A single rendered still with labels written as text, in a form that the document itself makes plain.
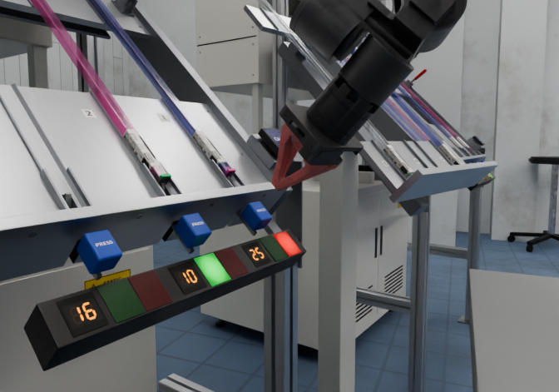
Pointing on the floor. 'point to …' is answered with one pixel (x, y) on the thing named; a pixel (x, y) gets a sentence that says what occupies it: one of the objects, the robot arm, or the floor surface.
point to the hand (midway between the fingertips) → (279, 182)
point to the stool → (549, 205)
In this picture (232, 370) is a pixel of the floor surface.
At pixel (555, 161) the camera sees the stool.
